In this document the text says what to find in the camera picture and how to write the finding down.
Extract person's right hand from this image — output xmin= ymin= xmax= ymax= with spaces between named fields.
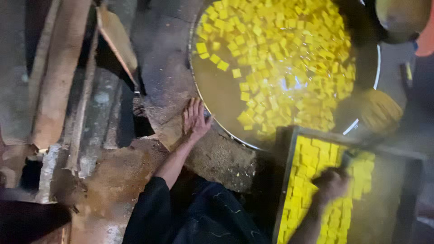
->
xmin=311 ymin=167 xmax=352 ymax=208

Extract person's left hand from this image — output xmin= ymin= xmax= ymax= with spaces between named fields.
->
xmin=182 ymin=97 xmax=214 ymax=143

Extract dark scraper tool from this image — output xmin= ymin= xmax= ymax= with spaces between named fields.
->
xmin=339 ymin=150 xmax=355 ymax=171

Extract rows of yellow tofu blocks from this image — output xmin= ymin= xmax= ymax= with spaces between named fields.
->
xmin=276 ymin=136 xmax=376 ymax=244

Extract dark wooden tray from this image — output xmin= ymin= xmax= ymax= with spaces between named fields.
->
xmin=272 ymin=125 xmax=428 ymax=244

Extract yellow woven strainer scoop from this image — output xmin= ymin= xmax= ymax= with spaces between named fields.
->
xmin=358 ymin=88 xmax=405 ymax=134

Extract yellow tofu cubes in liquid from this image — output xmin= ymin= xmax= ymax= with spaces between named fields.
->
xmin=195 ymin=0 xmax=357 ymax=135

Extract person's dark clothing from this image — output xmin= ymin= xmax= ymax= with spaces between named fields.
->
xmin=122 ymin=176 xmax=273 ymax=244

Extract large metal wok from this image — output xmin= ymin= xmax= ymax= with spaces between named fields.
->
xmin=188 ymin=0 xmax=382 ymax=152

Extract orange cloth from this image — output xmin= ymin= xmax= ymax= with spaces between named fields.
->
xmin=415 ymin=9 xmax=434 ymax=57

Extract round brown pot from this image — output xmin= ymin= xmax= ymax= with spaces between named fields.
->
xmin=375 ymin=0 xmax=432 ymax=44

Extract stone stove surround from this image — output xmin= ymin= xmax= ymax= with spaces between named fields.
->
xmin=130 ymin=0 xmax=260 ymax=194

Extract flat wooden board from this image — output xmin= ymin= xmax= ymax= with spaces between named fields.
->
xmin=96 ymin=4 xmax=139 ymax=87

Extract long wooden planks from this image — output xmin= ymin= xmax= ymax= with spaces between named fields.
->
xmin=28 ymin=0 xmax=93 ymax=151

